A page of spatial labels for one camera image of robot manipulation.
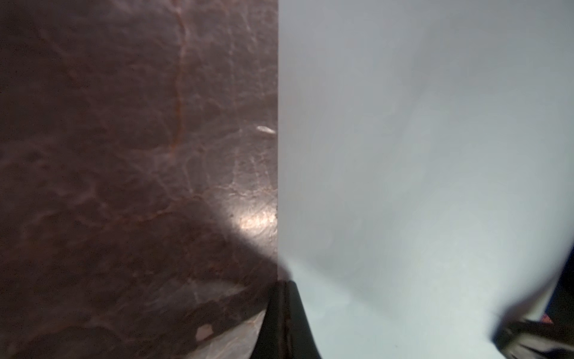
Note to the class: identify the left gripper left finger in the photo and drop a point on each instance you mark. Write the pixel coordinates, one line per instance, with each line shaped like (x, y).
(285, 332)

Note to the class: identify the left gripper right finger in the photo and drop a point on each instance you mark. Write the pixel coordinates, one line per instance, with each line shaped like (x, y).
(549, 337)

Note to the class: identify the light blue rectangular paper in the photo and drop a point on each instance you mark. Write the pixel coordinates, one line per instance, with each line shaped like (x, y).
(425, 169)

